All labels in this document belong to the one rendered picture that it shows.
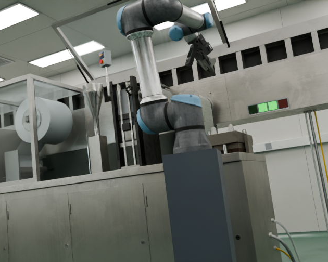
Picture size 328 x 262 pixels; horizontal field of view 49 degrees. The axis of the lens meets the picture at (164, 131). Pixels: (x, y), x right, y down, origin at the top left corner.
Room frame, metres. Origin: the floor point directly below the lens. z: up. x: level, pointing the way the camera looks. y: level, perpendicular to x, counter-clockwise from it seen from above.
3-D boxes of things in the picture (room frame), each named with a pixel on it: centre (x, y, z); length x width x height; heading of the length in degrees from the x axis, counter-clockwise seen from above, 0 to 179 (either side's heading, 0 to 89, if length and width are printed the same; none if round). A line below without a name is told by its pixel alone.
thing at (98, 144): (2.43, 0.45, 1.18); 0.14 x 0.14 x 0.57
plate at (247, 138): (2.08, -0.48, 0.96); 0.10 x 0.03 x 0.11; 155
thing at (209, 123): (2.12, -0.26, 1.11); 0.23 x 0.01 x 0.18; 155
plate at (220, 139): (2.11, -0.39, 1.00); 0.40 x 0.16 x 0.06; 155
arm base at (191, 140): (1.39, -0.10, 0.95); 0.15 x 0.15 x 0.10
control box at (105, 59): (2.29, 0.33, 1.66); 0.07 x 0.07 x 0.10; 42
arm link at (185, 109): (1.40, -0.09, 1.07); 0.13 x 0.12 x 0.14; 62
